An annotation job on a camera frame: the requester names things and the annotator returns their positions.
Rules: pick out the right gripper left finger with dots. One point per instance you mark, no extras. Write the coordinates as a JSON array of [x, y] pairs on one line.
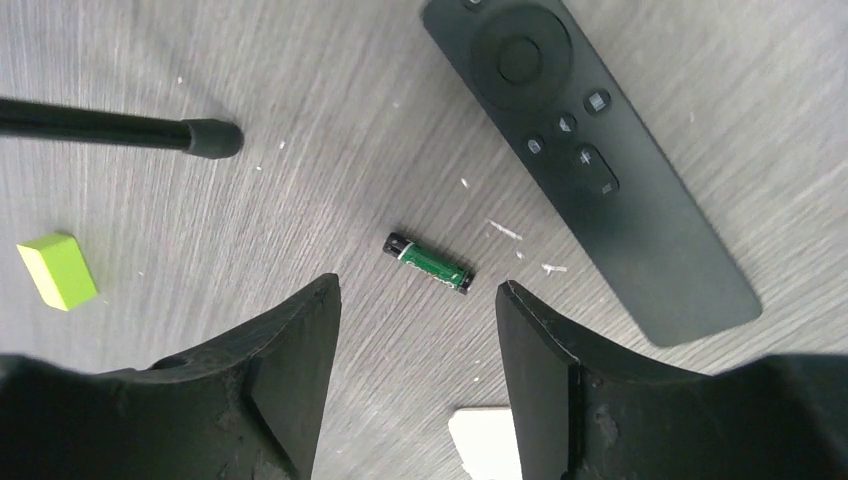
[[246, 404]]

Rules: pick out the white battery cover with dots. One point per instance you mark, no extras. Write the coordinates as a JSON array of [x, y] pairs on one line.
[[485, 440]]

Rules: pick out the green battery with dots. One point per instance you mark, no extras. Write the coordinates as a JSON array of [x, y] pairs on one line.
[[437, 267]]

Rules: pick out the green block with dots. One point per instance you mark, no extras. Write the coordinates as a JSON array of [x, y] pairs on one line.
[[59, 270]]

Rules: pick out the black remote control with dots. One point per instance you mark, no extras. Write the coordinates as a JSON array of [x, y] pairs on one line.
[[546, 89]]

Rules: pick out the black tripod stand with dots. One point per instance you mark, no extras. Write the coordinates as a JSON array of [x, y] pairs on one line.
[[206, 138]]

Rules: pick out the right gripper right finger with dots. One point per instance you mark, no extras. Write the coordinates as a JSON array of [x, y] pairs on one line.
[[585, 407]]

